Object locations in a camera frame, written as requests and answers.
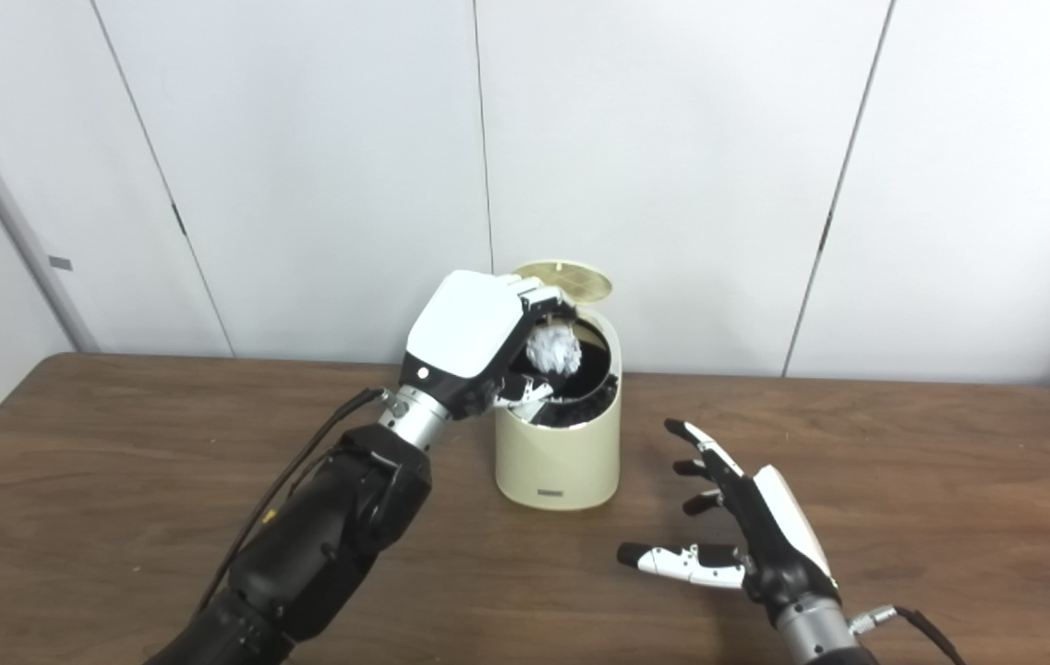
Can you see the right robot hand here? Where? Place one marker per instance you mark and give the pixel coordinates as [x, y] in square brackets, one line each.
[778, 536]

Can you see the cream-colored bin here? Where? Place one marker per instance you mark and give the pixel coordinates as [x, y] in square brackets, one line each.
[557, 457]

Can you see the white paper ball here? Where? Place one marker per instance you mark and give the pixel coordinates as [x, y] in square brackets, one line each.
[554, 349]

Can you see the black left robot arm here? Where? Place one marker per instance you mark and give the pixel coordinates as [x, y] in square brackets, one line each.
[321, 545]

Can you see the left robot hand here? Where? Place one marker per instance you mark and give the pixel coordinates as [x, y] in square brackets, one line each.
[464, 319]

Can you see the small grey wall label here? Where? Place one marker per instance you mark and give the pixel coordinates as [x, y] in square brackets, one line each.
[61, 263]

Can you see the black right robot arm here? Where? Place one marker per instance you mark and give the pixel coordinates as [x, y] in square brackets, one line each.
[820, 642]

